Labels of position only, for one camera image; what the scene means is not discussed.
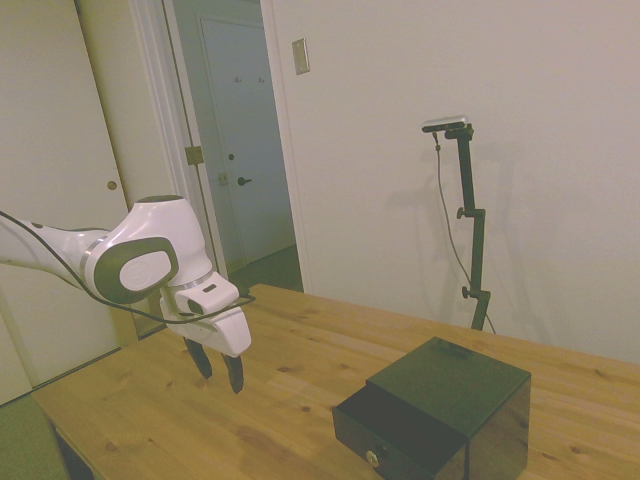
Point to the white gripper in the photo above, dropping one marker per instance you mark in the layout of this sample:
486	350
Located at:
227	332

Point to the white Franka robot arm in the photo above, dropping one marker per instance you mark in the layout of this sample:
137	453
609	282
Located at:
150	235

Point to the round metal drawer knob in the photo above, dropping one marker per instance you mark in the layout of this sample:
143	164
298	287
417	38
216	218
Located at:
372	456

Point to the black jointed camera stand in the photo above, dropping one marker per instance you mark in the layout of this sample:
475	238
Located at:
472	200

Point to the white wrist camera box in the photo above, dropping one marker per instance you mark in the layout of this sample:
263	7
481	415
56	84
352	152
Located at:
207	296

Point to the panelled interior door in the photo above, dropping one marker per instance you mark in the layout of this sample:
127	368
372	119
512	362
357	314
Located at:
245	125

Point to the grey stereo camera bar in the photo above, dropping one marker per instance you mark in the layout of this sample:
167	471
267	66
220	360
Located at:
445	122

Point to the white closet door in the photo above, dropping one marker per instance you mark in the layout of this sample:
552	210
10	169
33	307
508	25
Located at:
45	125

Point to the black drawer cabinet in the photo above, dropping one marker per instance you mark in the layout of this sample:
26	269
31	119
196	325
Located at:
450	385

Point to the brass door hinge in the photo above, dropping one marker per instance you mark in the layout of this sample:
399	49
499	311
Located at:
193	155

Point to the black drawer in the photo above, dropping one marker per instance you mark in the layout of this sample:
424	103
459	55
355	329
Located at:
400	445

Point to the metal wall switch plate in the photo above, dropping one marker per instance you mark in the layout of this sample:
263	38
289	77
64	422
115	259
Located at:
300	56

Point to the white open door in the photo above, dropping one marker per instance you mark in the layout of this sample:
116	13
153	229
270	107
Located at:
135	100

